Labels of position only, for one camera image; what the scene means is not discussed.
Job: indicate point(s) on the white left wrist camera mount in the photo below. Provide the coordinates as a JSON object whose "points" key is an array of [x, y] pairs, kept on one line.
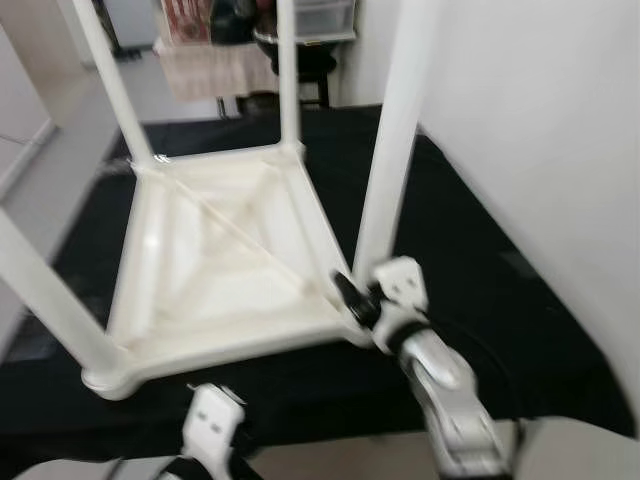
{"points": [[212, 425]]}

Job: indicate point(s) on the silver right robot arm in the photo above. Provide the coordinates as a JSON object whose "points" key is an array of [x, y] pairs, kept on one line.
{"points": [[450, 410]]}

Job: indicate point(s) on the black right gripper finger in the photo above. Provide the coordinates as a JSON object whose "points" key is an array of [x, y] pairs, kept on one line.
{"points": [[347, 290]]}

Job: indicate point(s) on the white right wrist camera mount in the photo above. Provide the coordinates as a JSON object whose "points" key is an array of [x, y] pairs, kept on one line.
{"points": [[400, 290]]}

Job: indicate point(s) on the white plastic children table top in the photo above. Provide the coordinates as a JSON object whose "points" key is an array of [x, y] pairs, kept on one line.
{"points": [[230, 260]]}

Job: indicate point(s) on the beige cloth covered table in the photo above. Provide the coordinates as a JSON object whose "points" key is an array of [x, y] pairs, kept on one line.
{"points": [[215, 70]]}

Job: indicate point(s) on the black bag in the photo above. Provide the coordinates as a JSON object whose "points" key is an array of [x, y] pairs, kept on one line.
{"points": [[232, 22]]}

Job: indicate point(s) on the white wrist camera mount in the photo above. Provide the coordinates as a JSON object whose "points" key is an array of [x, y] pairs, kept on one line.
{"points": [[212, 425], [400, 290]]}

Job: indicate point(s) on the red printed box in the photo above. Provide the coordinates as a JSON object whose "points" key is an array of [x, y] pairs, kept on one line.
{"points": [[185, 20]]}

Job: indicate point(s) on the black tablecloth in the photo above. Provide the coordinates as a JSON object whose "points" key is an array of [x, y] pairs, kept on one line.
{"points": [[480, 300]]}

